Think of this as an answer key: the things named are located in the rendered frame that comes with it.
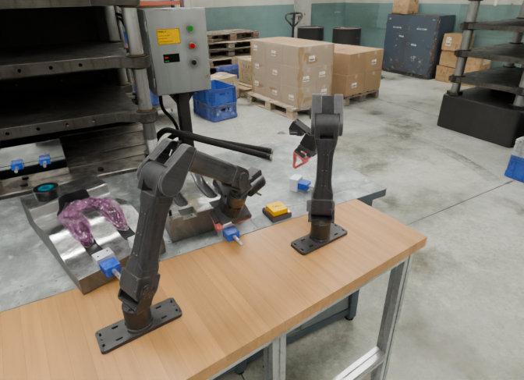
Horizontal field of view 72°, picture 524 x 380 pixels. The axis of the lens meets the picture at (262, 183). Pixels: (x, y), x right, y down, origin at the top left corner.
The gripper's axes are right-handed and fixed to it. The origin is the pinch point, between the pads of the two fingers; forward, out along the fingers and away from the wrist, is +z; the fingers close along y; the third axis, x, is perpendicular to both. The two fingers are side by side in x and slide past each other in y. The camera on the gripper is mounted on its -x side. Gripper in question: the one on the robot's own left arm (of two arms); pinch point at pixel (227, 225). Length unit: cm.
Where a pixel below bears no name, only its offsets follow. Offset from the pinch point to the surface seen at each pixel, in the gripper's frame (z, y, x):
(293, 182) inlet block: 6.2, -37.1, -10.3
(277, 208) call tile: 0.7, -20.3, 0.5
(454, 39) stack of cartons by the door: 154, -613, -252
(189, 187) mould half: 9.0, 2.5, -23.7
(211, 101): 215, -155, -269
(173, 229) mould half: 2.9, 16.0, -6.2
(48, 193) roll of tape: 11, 47, -39
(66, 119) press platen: 27, 32, -88
